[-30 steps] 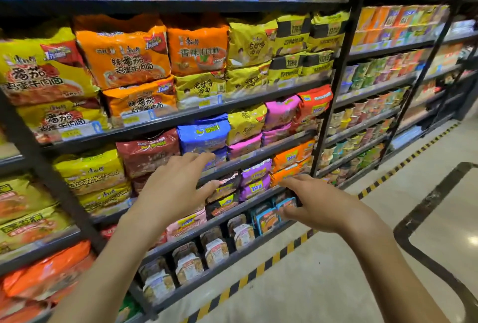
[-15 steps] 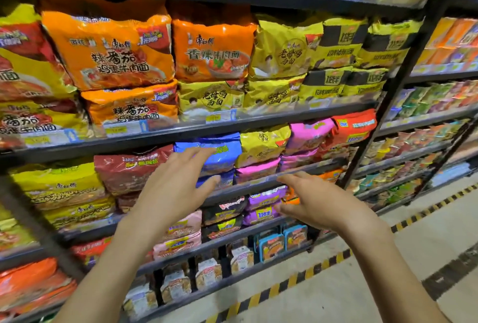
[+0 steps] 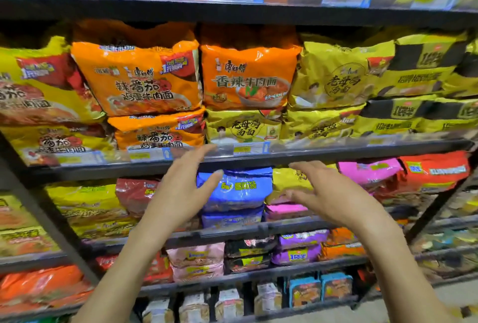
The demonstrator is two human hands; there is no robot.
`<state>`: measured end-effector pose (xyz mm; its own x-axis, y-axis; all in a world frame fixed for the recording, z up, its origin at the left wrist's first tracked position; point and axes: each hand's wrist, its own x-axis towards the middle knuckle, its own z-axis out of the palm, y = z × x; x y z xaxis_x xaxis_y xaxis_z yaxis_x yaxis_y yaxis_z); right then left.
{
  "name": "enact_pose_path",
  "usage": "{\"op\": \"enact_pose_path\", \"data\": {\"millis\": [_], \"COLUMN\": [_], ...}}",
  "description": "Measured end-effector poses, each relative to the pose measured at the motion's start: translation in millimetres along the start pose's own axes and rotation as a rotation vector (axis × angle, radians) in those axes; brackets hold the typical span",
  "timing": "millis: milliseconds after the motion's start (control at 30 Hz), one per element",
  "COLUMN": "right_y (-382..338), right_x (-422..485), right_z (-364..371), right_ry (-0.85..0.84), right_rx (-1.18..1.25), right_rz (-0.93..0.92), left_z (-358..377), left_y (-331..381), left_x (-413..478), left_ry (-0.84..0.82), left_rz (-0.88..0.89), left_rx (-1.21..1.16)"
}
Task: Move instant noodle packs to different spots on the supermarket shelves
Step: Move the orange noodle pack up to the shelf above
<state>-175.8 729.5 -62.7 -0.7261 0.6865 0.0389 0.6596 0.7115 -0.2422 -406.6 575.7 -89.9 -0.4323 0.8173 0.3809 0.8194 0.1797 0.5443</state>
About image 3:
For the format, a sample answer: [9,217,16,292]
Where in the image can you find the black metal store shelving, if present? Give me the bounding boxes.
[0,0,478,323]

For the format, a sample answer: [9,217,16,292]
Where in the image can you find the person's right hand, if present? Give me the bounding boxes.
[285,160,397,248]

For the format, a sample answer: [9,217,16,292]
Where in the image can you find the person's left hand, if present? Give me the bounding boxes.
[135,144,225,248]

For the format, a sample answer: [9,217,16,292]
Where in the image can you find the red orange noodle multipack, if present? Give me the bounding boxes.
[377,151,471,195]

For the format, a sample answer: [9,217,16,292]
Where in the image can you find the noodle packets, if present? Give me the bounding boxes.
[0,0,478,316]

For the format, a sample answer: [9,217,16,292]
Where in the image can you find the orange spicy beef noodle multipack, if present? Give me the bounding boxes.
[200,24,302,111]

